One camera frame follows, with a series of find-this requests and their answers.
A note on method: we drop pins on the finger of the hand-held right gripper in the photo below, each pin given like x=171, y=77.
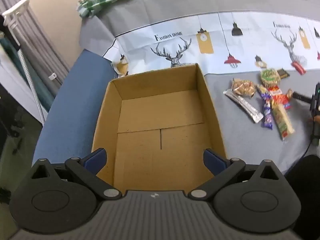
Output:
x=302, y=96

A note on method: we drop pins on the purple snack bar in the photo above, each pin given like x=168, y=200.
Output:
x=267, y=115

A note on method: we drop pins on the silver snack packet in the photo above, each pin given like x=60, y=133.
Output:
x=246, y=107

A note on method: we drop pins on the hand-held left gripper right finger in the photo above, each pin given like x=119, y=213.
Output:
x=213, y=160

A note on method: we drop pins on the grey printed bed sheet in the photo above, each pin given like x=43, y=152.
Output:
x=237, y=42

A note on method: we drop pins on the round puffed snack pack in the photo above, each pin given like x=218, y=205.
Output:
x=270, y=76

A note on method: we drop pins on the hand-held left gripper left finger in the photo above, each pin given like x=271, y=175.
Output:
x=96, y=159

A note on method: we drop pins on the dark brown snack packet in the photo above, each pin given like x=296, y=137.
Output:
x=283, y=73

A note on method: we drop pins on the green and white snack packet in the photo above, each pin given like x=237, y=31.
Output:
x=282, y=122

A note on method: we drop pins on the white curtain clip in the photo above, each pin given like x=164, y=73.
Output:
x=52, y=76

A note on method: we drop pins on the white plastic rack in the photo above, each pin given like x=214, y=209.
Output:
x=17, y=10

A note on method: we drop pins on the blue fabric bed frame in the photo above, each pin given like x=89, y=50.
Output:
x=70, y=105

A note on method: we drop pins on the clear bag of crackers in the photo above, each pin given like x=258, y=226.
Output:
x=243, y=87

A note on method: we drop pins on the brown cardboard box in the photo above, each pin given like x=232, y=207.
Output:
x=162, y=110

